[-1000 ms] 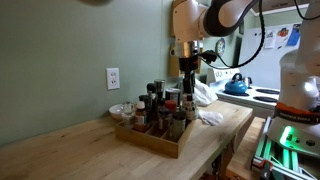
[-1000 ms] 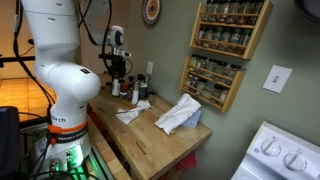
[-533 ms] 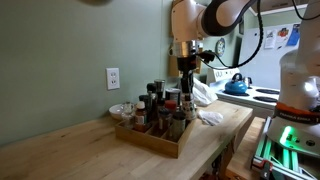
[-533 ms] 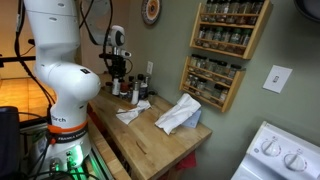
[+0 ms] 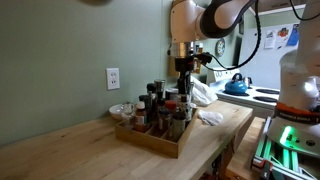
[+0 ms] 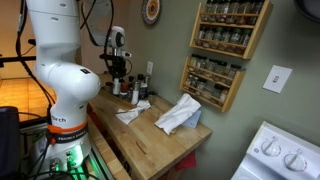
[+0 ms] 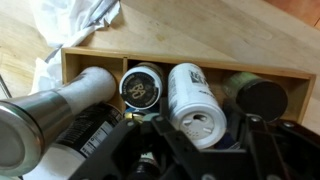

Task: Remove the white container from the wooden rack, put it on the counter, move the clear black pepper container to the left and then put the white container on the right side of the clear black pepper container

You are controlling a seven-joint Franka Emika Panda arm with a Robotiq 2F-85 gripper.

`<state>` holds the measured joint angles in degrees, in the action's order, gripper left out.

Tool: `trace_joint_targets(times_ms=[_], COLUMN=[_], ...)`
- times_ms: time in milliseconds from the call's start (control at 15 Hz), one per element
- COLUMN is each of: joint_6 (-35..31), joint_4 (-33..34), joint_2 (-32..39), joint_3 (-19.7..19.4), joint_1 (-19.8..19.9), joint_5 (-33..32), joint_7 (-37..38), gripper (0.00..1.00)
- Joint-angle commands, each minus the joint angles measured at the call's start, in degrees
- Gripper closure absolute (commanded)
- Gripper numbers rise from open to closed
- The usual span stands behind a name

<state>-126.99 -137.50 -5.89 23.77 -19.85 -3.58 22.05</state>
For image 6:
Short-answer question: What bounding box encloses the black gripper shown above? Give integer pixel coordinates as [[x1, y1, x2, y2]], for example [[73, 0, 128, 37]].
[[99, 53, 128, 81]]

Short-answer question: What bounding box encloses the white spice shaker container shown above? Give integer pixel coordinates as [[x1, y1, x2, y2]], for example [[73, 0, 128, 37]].
[[112, 78, 122, 97]]

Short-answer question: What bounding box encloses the red lid spice jar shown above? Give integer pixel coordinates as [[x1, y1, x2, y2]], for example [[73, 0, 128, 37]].
[[120, 82, 130, 99]]

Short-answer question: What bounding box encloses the brown spice jar dark lid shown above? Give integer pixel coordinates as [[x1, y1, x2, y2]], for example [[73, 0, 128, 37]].
[[104, 81, 114, 95]]

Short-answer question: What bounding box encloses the tall steel white mill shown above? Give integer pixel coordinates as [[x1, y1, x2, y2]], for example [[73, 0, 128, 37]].
[[130, 80, 141, 106]]

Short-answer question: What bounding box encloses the black bottle white label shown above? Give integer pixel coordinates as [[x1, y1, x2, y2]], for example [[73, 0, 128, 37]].
[[138, 73, 150, 101]]

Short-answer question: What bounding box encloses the crumpled white paper towel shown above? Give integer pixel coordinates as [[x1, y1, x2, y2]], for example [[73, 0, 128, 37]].
[[115, 99, 152, 126]]

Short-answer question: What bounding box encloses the glass spice jar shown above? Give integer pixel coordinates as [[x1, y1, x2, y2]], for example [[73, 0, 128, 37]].
[[219, 88, 230, 105], [222, 28, 232, 51], [214, 26, 224, 50], [238, 0, 252, 25], [215, 60, 228, 79], [213, 0, 226, 23], [198, 26, 207, 46], [189, 54, 199, 72], [205, 0, 215, 23], [197, 78, 207, 95], [206, 58, 217, 76], [230, 27, 242, 53], [250, 0, 265, 26], [226, 0, 240, 24], [185, 73, 194, 89], [191, 75, 200, 92], [227, 63, 242, 84], [205, 27, 215, 48], [240, 28, 253, 55], [197, 55, 207, 74]]

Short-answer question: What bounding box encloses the crumpled white bag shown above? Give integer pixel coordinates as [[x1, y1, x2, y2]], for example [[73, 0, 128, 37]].
[[154, 93, 203, 136]]

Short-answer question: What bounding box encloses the pale blue paper card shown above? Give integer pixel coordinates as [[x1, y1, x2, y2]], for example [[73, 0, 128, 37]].
[[181, 109, 203, 130]]

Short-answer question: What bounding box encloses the black stand bar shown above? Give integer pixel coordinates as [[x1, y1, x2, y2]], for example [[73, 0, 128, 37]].
[[0, 55, 36, 66]]

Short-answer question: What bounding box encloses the red cloth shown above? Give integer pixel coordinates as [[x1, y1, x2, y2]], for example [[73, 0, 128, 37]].
[[175, 151, 198, 172]]

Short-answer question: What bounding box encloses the black box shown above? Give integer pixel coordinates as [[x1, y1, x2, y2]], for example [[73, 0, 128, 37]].
[[0, 106, 21, 179]]

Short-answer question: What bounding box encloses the white stove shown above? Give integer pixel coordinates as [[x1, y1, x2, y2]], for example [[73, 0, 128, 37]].
[[230, 120, 320, 180]]

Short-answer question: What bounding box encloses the white stove knob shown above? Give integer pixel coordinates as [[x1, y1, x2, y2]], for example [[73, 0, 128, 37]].
[[260, 139, 282, 158], [283, 152, 308, 173]]

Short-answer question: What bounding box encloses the black hanging pan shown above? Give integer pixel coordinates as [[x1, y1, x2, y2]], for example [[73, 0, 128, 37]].
[[293, 0, 320, 24]]

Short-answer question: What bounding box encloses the white wall outlet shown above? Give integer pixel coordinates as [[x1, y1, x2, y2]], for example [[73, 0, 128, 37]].
[[146, 60, 155, 76]]

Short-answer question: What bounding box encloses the decorative wall plate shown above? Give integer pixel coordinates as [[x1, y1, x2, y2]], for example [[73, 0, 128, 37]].
[[140, 0, 163, 27]]

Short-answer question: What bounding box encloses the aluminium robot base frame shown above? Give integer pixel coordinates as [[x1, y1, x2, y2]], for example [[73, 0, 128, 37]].
[[69, 143, 116, 180]]

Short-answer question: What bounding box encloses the wooden wall spice rack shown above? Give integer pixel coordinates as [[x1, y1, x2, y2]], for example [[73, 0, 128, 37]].
[[189, 0, 274, 61], [178, 54, 247, 113]]

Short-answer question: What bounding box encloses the white light switch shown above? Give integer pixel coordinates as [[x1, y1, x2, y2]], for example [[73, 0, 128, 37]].
[[262, 64, 294, 94]]

